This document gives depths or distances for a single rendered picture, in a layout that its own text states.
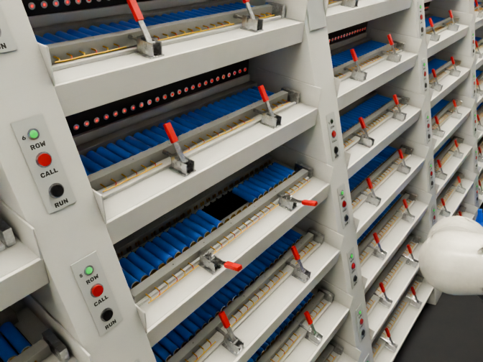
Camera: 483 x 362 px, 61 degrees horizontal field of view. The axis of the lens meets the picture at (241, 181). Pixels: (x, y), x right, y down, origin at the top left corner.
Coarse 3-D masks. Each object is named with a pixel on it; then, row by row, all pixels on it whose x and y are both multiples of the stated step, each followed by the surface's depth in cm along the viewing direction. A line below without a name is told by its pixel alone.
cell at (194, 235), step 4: (176, 224) 86; (180, 224) 86; (176, 228) 86; (180, 228) 85; (184, 228) 85; (188, 228) 85; (184, 232) 85; (188, 232) 84; (192, 232) 84; (188, 236) 84; (192, 236) 84; (196, 236) 83; (200, 236) 83; (196, 240) 83
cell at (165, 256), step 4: (148, 244) 80; (152, 244) 80; (144, 248) 81; (148, 248) 80; (152, 248) 80; (156, 248) 80; (152, 252) 79; (156, 252) 79; (160, 252) 79; (164, 252) 79; (156, 256) 79; (160, 256) 78; (164, 256) 78; (168, 256) 78; (164, 260) 78
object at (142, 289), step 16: (304, 176) 106; (272, 192) 97; (288, 192) 99; (256, 208) 91; (272, 208) 94; (224, 224) 86; (240, 224) 88; (208, 240) 82; (192, 256) 78; (160, 272) 74; (176, 272) 76; (144, 288) 71
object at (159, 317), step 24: (312, 168) 107; (312, 192) 102; (264, 216) 93; (288, 216) 94; (240, 240) 86; (264, 240) 88; (192, 288) 74; (216, 288) 79; (144, 312) 63; (168, 312) 70
